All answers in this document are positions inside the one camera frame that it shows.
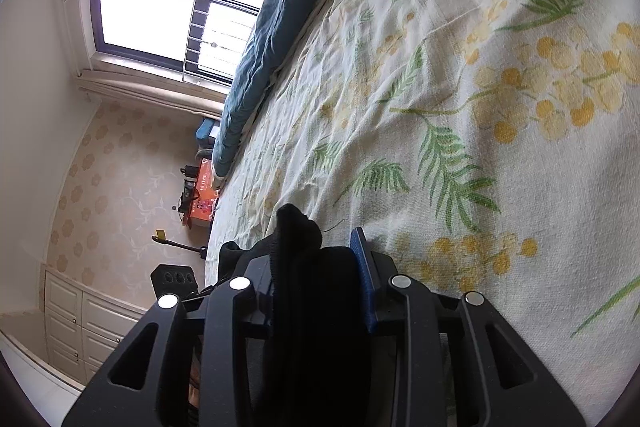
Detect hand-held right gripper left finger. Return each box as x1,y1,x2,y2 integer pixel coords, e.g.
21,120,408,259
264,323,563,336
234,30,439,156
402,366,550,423
62,251,275,427

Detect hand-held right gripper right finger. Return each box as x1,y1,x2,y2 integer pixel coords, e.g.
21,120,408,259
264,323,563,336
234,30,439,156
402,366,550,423
350,227,586,427

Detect black pants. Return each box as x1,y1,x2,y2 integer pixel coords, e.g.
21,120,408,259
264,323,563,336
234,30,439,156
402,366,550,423
187,203,401,427

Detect black power strip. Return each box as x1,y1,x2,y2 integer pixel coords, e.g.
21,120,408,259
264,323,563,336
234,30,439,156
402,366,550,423
151,264,199,299

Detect black tripod stand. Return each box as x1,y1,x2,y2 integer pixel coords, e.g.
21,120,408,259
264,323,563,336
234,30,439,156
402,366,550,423
152,231,208,259

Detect orange box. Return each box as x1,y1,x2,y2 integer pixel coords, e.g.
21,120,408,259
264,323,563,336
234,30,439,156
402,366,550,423
181,158,221,228

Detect white cabinet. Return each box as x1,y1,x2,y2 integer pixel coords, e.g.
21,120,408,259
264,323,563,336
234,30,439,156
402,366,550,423
42,269,151,383

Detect blue bag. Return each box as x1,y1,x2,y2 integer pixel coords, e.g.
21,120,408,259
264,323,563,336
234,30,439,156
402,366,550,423
195,118,219,146

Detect floral bed sheet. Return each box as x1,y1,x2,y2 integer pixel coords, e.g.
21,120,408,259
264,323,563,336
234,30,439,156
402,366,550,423
205,0,640,427

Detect beige curtain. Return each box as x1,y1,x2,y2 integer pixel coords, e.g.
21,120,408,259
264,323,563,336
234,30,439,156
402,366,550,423
77,69,231,118

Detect teal blanket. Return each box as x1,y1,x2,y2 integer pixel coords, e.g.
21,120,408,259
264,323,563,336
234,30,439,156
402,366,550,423
212,0,373,180

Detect window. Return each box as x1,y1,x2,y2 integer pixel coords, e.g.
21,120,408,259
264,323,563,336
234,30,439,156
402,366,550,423
90,0,278,85

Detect white window guard rail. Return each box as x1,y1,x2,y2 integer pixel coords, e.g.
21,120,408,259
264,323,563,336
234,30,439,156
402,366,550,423
182,0,277,84

